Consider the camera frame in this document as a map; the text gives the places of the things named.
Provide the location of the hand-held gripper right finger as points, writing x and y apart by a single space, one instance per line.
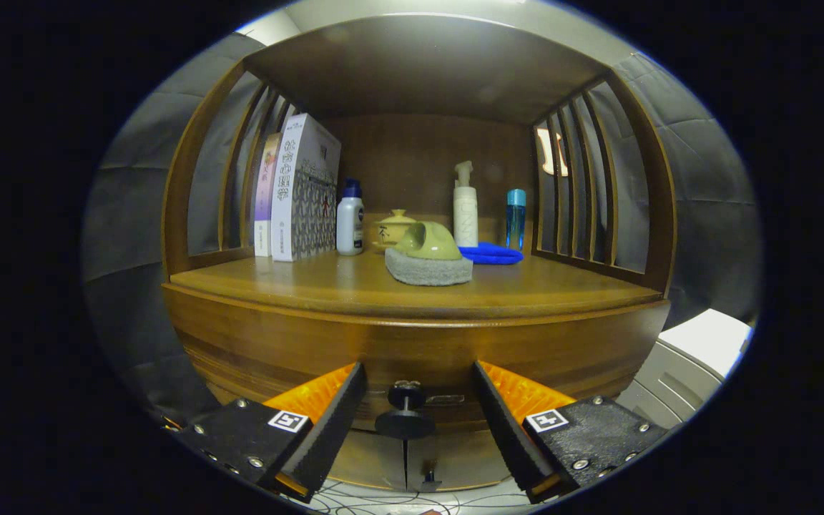
508 429

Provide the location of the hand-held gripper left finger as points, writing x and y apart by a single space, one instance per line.
333 429

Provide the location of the wooden drawer with black knob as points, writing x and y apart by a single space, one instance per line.
412 350

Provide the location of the wooden cabinet door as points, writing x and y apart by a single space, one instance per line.
455 458
369 461

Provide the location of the wooden countertop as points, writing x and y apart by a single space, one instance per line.
340 282

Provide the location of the white filing cabinet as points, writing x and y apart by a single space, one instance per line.
698 350

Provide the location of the wooden cabinet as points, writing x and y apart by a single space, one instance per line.
412 164

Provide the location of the blue folded cloth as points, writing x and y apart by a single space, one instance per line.
494 254

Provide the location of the white bottle with blue cap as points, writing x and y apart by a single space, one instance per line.
350 225

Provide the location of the clear blue bottle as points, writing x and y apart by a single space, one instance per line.
516 222

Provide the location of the yellow lidded tea cup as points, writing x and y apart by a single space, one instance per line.
392 227

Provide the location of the white pump bottle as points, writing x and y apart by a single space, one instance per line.
466 214

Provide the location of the thick white book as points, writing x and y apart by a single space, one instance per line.
290 193

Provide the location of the thin purple book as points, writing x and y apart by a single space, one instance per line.
265 193

